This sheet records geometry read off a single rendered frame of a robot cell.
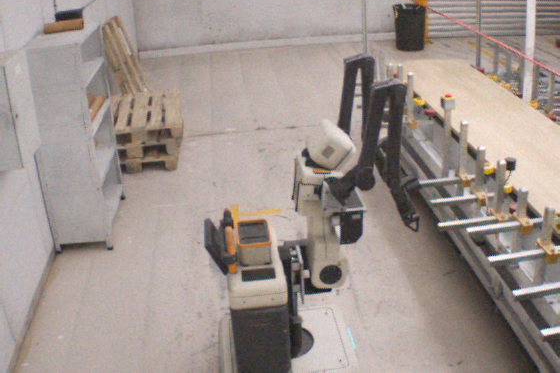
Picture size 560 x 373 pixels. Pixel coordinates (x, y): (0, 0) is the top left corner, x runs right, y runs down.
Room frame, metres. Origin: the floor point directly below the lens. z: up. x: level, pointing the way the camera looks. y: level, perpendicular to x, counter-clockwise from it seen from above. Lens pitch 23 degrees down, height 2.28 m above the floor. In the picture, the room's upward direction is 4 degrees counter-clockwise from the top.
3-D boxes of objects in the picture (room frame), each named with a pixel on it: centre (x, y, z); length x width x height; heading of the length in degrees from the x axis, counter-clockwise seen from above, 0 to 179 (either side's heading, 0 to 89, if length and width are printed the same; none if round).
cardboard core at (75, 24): (4.54, 1.49, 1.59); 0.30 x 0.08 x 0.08; 94
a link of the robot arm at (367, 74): (2.74, -0.44, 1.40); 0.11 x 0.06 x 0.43; 4
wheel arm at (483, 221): (2.56, -0.96, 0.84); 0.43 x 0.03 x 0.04; 94
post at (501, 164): (2.60, -1.07, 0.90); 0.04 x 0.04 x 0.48; 4
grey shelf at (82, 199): (4.43, 1.48, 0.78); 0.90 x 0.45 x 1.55; 4
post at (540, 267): (2.10, -1.10, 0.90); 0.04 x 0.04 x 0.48; 4
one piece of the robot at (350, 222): (2.52, -0.29, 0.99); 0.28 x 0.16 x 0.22; 4
